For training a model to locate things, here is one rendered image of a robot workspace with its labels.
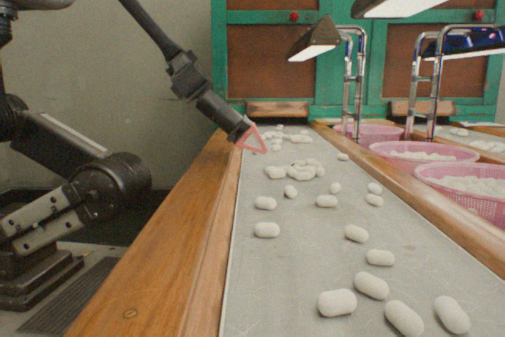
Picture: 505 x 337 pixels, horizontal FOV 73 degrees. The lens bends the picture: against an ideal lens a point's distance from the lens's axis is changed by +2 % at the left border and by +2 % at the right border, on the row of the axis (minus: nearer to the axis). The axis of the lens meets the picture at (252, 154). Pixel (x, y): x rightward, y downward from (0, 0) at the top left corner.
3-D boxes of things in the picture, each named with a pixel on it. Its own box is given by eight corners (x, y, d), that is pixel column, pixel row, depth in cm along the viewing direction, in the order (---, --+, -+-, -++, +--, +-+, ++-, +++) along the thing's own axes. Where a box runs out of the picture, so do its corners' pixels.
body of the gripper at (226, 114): (250, 118, 88) (228, 99, 87) (249, 123, 78) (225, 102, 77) (233, 137, 89) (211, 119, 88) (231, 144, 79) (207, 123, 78)
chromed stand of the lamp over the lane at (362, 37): (302, 167, 112) (308, 24, 103) (295, 155, 131) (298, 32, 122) (360, 167, 112) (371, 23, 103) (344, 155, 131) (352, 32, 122)
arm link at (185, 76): (162, 66, 116) (187, 45, 116) (174, 79, 119) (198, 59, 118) (164, 87, 77) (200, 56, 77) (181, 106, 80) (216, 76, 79)
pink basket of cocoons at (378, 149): (419, 204, 79) (424, 164, 77) (347, 175, 103) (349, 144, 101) (499, 191, 88) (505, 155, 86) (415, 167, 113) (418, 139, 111)
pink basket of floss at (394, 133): (380, 162, 120) (383, 135, 118) (318, 151, 140) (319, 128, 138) (413, 151, 138) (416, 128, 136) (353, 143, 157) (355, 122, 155)
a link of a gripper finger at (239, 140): (274, 139, 88) (246, 115, 87) (275, 144, 81) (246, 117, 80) (256, 158, 89) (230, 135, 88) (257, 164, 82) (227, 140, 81)
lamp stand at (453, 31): (425, 167, 112) (442, 23, 103) (399, 155, 131) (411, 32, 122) (484, 167, 112) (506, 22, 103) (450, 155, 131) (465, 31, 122)
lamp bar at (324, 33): (309, 45, 84) (311, 13, 83) (285, 60, 145) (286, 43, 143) (342, 45, 84) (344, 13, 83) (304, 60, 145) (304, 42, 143)
